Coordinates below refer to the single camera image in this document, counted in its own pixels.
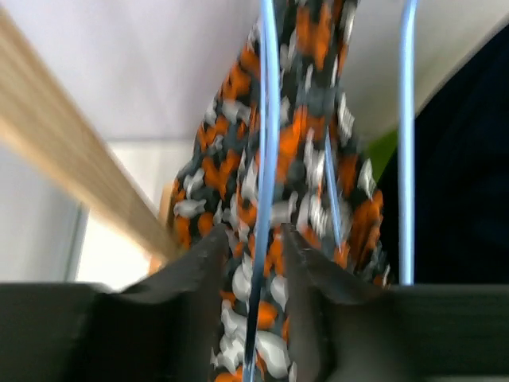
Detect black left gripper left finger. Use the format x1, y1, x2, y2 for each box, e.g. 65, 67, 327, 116
1, 226, 228, 381

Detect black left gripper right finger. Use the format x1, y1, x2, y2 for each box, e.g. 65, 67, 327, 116
282, 225, 508, 381

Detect lime green shorts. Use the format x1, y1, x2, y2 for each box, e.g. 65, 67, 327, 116
365, 130, 398, 182

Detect navy blue shorts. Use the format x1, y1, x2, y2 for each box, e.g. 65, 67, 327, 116
375, 23, 509, 286

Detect blue hanger of yellow shorts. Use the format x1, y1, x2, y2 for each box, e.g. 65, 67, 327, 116
243, 0, 418, 381

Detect orange camouflage shorts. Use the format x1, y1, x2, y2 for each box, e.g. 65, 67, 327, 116
169, 1, 390, 381

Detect blue hanger of camouflage shorts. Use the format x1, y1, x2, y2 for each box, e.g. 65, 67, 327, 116
324, 128, 341, 248

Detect wooden clothes rack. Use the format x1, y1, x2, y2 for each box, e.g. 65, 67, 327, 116
1, 10, 180, 263

